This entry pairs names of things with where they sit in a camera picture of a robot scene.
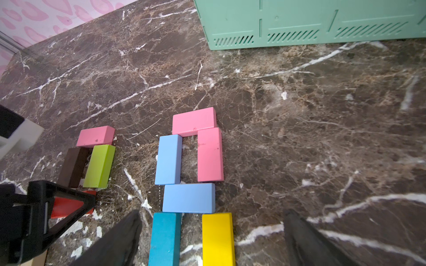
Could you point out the green desktop file organizer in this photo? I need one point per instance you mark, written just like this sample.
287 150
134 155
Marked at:
263 23

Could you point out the wooden block bottom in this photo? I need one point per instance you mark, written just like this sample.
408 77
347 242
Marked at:
36 261

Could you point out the dark brown block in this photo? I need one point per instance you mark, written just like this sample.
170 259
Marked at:
73 167

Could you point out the pink block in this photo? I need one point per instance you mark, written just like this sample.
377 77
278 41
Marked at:
210 166
89 138
190 123

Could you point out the yellow block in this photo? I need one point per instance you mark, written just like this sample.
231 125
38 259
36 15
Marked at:
218 240

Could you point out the teal block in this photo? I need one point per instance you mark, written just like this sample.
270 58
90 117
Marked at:
165 241

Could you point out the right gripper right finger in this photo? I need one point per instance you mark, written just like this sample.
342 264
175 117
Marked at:
306 246

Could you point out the blue block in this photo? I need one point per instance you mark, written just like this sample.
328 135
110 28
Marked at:
189 198
168 168

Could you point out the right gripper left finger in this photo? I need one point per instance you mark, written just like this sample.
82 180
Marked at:
117 247

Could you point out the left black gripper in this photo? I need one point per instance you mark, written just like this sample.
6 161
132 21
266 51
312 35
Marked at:
31 223

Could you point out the red block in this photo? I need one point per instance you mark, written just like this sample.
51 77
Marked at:
63 207

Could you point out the green block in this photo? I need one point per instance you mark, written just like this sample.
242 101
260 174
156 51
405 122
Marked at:
98 172

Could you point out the pink block top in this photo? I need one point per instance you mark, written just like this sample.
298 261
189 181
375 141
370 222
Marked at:
190 123

